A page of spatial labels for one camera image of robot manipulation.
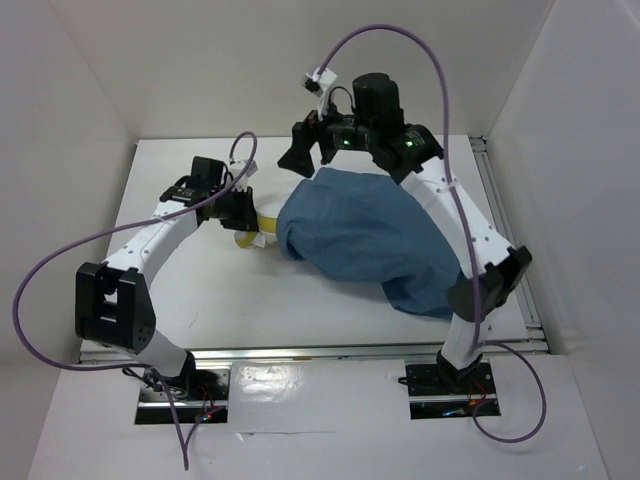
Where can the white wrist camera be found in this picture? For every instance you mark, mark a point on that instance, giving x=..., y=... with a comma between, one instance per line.
x=240, y=172
x=320, y=84

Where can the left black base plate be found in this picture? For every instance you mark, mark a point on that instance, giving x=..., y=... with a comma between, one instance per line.
x=206, y=402

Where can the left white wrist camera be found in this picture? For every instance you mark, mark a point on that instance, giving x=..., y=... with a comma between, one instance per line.
x=240, y=172

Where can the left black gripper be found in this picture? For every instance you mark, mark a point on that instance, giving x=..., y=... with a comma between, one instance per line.
x=246, y=219

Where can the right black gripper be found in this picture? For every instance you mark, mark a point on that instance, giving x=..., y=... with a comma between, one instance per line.
x=305, y=134

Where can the aluminium front rail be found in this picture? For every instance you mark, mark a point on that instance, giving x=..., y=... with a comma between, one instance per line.
x=334, y=352

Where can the aluminium side rail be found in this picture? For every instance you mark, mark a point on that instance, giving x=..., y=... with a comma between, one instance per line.
x=518, y=321

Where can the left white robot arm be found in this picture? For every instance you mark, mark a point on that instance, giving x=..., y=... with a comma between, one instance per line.
x=113, y=305

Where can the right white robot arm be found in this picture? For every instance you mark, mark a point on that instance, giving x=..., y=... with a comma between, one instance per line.
x=491, y=266

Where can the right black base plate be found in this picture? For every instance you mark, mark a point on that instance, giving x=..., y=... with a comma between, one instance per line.
x=429, y=398

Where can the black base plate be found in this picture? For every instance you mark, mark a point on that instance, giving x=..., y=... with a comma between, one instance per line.
x=206, y=402
x=429, y=398

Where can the white pillow yellow edge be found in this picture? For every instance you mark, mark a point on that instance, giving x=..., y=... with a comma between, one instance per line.
x=268, y=208

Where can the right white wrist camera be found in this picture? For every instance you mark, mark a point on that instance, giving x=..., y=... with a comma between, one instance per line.
x=320, y=84

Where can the blue pillowcase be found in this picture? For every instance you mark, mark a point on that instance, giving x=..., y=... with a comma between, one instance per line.
x=363, y=227

